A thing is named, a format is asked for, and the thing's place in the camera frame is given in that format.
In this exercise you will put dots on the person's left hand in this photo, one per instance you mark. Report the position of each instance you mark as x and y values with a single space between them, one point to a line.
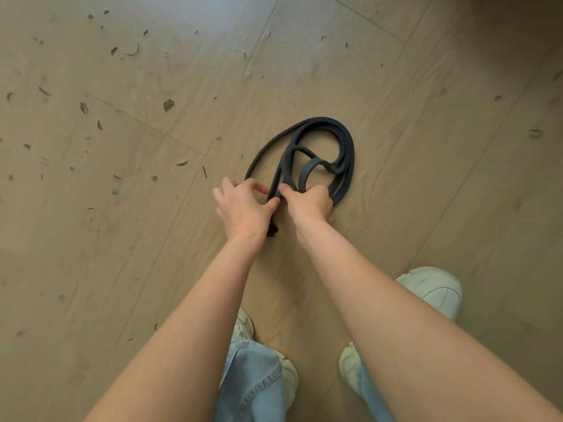
241 213

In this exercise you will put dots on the person's right hand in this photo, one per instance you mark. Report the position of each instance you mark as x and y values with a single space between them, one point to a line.
313 204

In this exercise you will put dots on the person's left thumb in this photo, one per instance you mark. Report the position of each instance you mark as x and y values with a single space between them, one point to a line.
271 206

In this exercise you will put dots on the person's right thumb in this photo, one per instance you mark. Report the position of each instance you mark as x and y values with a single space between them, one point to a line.
288 192

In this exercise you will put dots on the person's right forearm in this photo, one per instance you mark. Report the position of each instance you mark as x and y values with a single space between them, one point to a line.
396 329

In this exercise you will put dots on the person's left forearm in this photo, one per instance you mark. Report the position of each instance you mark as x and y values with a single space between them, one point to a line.
184 347

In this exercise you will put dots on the scattered dark floor scraps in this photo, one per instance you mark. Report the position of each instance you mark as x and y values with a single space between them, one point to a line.
168 105

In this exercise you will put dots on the white left shoe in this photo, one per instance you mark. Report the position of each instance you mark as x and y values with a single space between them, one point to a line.
288 377

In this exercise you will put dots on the white shoe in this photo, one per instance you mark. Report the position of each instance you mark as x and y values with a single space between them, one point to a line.
288 377
433 287

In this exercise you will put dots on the white right shoe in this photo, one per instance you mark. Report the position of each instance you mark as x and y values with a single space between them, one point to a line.
433 287

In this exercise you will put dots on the light blue left jeans leg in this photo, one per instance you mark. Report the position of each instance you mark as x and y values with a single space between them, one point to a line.
253 382

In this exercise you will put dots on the light blue jeans leg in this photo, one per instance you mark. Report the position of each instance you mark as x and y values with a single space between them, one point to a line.
253 382
374 402

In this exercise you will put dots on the light blue right jeans leg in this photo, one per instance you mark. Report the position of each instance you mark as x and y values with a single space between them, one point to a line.
374 402

